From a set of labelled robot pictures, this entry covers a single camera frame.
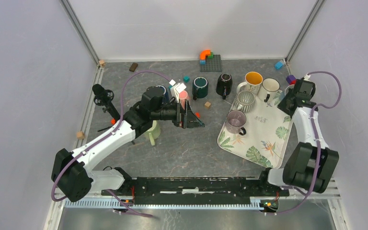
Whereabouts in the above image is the black mug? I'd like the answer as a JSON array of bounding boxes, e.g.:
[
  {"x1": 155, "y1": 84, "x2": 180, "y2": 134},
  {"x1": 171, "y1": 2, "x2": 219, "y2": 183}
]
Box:
[{"x1": 216, "y1": 73, "x2": 233, "y2": 100}]

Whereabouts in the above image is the mauve purple mug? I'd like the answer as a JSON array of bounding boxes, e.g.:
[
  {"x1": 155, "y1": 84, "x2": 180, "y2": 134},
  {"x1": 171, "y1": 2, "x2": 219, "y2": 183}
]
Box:
[{"x1": 225, "y1": 110, "x2": 247, "y2": 136}]

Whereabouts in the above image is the small wooden cube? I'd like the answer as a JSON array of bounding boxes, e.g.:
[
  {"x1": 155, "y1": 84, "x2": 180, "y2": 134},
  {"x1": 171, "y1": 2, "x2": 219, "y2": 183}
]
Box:
[{"x1": 204, "y1": 102, "x2": 211, "y2": 109}]

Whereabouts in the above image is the grey lego baseplate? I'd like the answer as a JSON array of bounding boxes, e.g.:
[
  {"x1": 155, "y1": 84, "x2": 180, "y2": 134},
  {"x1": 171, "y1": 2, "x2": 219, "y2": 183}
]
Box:
[{"x1": 200, "y1": 55, "x2": 222, "y2": 72}]

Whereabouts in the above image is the cream white mug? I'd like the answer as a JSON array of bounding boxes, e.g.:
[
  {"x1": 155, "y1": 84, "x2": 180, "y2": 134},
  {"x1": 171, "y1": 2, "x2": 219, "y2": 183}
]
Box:
[{"x1": 257, "y1": 78, "x2": 280, "y2": 103}]

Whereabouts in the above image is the white ribbed mug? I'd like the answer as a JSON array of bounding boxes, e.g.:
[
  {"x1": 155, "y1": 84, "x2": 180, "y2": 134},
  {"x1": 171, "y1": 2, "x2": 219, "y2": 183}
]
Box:
[{"x1": 233, "y1": 91, "x2": 256, "y2": 113}]

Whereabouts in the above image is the teal cube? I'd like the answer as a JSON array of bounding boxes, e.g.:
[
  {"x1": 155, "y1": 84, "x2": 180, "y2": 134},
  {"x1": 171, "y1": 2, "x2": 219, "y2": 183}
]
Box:
[{"x1": 183, "y1": 76, "x2": 190, "y2": 83}]

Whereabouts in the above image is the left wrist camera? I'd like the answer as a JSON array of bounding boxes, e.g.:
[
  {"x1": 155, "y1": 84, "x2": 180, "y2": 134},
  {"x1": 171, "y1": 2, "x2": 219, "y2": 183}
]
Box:
[{"x1": 169, "y1": 80, "x2": 186, "y2": 102}]

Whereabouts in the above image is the orange curved lego piece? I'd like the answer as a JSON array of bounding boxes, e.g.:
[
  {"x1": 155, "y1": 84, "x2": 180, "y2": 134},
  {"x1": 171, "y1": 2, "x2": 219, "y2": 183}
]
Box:
[{"x1": 199, "y1": 49, "x2": 211, "y2": 60}]

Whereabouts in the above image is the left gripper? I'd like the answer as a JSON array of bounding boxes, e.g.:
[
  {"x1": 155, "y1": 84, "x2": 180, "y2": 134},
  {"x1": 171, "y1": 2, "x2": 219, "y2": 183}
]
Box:
[{"x1": 151, "y1": 99, "x2": 205, "y2": 129}]

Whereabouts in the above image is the green lego brick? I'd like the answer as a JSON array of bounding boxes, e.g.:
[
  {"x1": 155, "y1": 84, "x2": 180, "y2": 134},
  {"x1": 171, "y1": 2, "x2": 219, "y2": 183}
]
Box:
[{"x1": 207, "y1": 52, "x2": 214, "y2": 59}]

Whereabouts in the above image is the navy blue mug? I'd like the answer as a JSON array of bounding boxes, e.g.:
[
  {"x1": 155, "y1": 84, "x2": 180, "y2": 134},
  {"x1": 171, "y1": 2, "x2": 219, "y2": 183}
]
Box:
[{"x1": 157, "y1": 85, "x2": 170, "y2": 104}]

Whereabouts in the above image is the light blue mug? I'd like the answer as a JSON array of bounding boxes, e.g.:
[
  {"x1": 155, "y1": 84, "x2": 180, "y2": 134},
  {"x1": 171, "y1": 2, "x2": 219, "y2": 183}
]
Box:
[{"x1": 283, "y1": 84, "x2": 295, "y2": 95}]

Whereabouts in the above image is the pink mug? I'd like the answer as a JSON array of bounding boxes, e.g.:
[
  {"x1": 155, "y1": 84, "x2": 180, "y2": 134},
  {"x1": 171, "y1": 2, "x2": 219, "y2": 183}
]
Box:
[{"x1": 179, "y1": 90, "x2": 190, "y2": 108}]

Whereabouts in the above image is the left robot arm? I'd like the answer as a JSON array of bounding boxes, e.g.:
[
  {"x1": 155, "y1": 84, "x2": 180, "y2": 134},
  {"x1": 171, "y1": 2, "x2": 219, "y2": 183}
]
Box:
[{"x1": 51, "y1": 86, "x2": 205, "y2": 202}]

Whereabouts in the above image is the corner wooden cube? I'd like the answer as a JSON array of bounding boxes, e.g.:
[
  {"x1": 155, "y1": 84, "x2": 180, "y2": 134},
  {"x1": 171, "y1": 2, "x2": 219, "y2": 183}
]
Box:
[{"x1": 98, "y1": 59, "x2": 106, "y2": 68}]

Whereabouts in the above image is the purple and red block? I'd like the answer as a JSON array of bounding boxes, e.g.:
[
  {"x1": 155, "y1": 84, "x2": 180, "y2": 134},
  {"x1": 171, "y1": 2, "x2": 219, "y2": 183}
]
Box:
[{"x1": 286, "y1": 75, "x2": 297, "y2": 85}]

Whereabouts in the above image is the floral leaf tray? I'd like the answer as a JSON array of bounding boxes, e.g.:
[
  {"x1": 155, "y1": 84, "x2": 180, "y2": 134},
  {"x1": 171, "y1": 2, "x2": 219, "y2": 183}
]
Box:
[{"x1": 217, "y1": 90, "x2": 293, "y2": 169}]

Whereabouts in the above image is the brown block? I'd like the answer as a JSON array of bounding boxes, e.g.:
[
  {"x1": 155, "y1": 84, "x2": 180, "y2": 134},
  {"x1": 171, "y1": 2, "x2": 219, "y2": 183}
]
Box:
[{"x1": 129, "y1": 62, "x2": 138, "y2": 72}]

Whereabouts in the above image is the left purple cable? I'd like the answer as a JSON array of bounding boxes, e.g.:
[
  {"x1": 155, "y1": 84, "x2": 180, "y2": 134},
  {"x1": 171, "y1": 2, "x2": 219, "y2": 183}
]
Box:
[{"x1": 50, "y1": 70, "x2": 172, "y2": 219}]

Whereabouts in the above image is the dark green mug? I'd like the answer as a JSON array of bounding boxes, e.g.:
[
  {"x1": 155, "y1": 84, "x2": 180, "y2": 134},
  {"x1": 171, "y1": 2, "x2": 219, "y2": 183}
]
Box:
[{"x1": 192, "y1": 77, "x2": 209, "y2": 101}]

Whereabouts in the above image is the light blue block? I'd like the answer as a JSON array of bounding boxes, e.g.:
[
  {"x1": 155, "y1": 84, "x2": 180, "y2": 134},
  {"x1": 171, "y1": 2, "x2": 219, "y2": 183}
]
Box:
[{"x1": 274, "y1": 60, "x2": 285, "y2": 70}]

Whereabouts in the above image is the wooden cube by rail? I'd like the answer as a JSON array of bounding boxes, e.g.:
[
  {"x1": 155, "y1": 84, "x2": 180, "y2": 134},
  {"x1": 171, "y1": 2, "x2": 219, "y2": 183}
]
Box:
[{"x1": 76, "y1": 131, "x2": 85, "y2": 140}]

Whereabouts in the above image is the white floral mug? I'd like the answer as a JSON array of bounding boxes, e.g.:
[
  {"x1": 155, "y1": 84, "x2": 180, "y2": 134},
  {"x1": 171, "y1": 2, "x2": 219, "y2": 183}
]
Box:
[{"x1": 236, "y1": 71, "x2": 264, "y2": 95}]

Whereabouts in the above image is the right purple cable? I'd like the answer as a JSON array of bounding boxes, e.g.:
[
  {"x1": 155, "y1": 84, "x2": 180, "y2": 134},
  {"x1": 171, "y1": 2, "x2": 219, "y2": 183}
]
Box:
[{"x1": 263, "y1": 71, "x2": 343, "y2": 216}]

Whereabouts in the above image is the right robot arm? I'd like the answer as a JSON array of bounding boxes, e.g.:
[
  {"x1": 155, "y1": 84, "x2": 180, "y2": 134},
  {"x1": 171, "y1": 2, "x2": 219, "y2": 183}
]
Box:
[{"x1": 257, "y1": 80, "x2": 339, "y2": 196}]

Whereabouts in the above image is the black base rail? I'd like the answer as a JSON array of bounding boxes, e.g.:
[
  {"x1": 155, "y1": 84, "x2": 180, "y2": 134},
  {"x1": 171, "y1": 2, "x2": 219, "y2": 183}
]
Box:
[{"x1": 113, "y1": 177, "x2": 289, "y2": 205}]

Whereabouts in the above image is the purple cable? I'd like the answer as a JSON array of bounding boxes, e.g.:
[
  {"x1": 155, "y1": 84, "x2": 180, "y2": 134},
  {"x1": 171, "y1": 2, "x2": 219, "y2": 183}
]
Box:
[
  {"x1": 50, "y1": 70, "x2": 172, "y2": 219},
  {"x1": 263, "y1": 71, "x2": 343, "y2": 216}
]

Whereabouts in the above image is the light green mug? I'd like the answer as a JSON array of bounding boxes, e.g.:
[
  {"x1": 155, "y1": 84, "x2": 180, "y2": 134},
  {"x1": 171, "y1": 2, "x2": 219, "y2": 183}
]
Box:
[{"x1": 144, "y1": 121, "x2": 161, "y2": 146}]

